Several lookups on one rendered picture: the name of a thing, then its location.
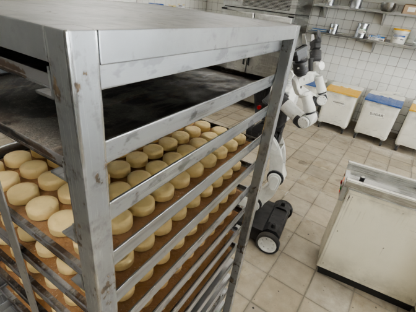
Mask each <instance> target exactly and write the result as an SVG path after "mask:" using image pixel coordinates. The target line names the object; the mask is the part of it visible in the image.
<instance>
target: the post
mask: <svg viewBox="0 0 416 312"><path fill-rule="evenodd" d="M296 26H297V30H296V34H295V38H294V39H291V40H282V45H281V49H280V54H279V59H278V63H277V68H276V71H275V76H274V81H273V85H272V90H271V95H270V99H269V104H268V107H267V113H266V118H265V122H264V127H263V130H262V135H261V140H260V144H259V149H258V154H257V157H256V163H255V166H254V171H253V177H252V180H251V186H250V189H249V194H248V199H247V203H246V208H245V213H244V217H243V222H242V225H241V230H240V235H239V239H238V244H237V247H236V253H235V258H234V262H233V267H232V272H231V276H230V281H229V284H228V289H227V294H226V298H225V303H224V306H223V311H222V312H231V310H232V306H233V301H234V298H235V293H236V288H237V285H238V281H239V278H240V273H241V268H242V265H243V260H244V257H245V252H246V248H247V245H248V240H249V236H250V232H251V227H252V224H253V220H254V215H255V212H256V208H257V204H258V199H259V195H260V192H261V187H262V182H263V179H264V174H265V171H266V167H267V162H268V159H269V154H270V151H271V146H272V141H273V138H274V134H275V129H276V126H277V122H278V118H279V113H280V109H281V106H282V101H283V98H284V93H285V88H286V85H287V81H288V76H289V73H290V68H291V65H292V61H293V55H294V52H295V48H296V45H297V40H298V36H299V33H300V27H301V26H300V25H296Z"/></svg>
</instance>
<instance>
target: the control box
mask: <svg viewBox="0 0 416 312"><path fill-rule="evenodd" d="M347 176H348V178H350V170H346V171H345V175H344V177H345V178H344V177H343V179H342V184H340V187H342V188H341V190H340V191H339V197H338V200H339V201H343V199H344V196H345V194H346V192H347V189H348V188H346V187H344V185H343V183H344V184H345V182H346V177H347ZM343 180H344V181H343ZM342 185H343V186H342Z"/></svg>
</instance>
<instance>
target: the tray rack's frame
mask: <svg viewBox="0 0 416 312"><path fill-rule="evenodd" d="M296 30H297V26H296V25H289V24H285V23H280V22H272V21H267V20H259V19H251V18H247V17H238V16H234V15H226V14H218V13H213V12H205V11H197V10H192V9H184V8H180V7H171V6H163V5H155V4H147V3H139V2H124V1H108V0H0V46H1V47H4V48H7V49H10V50H13V51H16V52H19V53H22V54H26V55H28V56H31V57H34V58H37V59H40V60H43V61H46V62H49V65H50V73H51V80H52V84H53V92H54V99H55V104H56V111H57V116H58V123H59V131H60V135H61V143H62V148H63V155H64V163H65V167H66V174H67V182H68V186H69V194H70V198H71V206H72V214H73V218H74V226H75V230H76V238H77V245H78V250H79V257H80V265H81V269H82V277H83V281H84V289H85V297H86V301H87V309H88V312H118V304H117V295H116V279H115V262H114V253H113V237H112V227H111V211H110V194H109V185H108V169H107V160H106V144H105V127H104V118H103V101H102V85H101V75H100V65H101V66H102V65H107V64H116V63H125V62H130V61H138V60H143V59H152V58H160V57H166V56H174V55H179V54H188V53H196V52H201V51H210V50H219V49H224V48H232V47H237V46H246V45H255V44H260V43H268V42H273V41H282V40H291V39H294V38H295V34H296ZM0 212H1V215H2V219H3V222H4V225H5V228H6V232H7V235H8V237H9V241H10V244H11V247H12V251H13V253H14V257H15V260H16V263H17V267H18V269H19V272H20V276H21V279H22V282H23V285H24V289H25V292H26V294H27V298H28V302H29V304H30V308H31V311H32V312H39V310H38V307H37V303H36V300H35V296H34V294H33V290H32V286H31V283H30V279H29V277H28V273H27V269H26V267H25V263H24V259H23V256H22V252H21V250H20V246H19V242H18V239H17V235H16V233H15V229H14V225H13V223H12V219H11V215H10V212H9V208H8V206H7V202H6V198H5V195H4V191H3V188H2V185H1V181H0Z"/></svg>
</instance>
